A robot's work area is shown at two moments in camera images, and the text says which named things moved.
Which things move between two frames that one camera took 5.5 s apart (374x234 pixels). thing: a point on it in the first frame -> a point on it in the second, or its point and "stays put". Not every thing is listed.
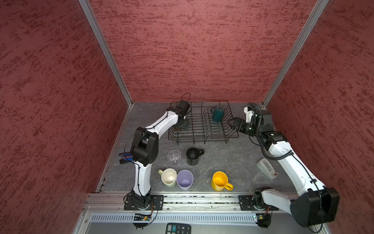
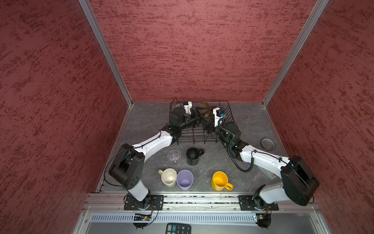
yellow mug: x=219 y=181 stays put
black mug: x=193 y=155 stays put
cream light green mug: x=168 y=177 stays put
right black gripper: x=241 y=123 -> x=208 y=125
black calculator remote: x=174 y=228 stays put
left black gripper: x=184 y=126 -> x=197 y=117
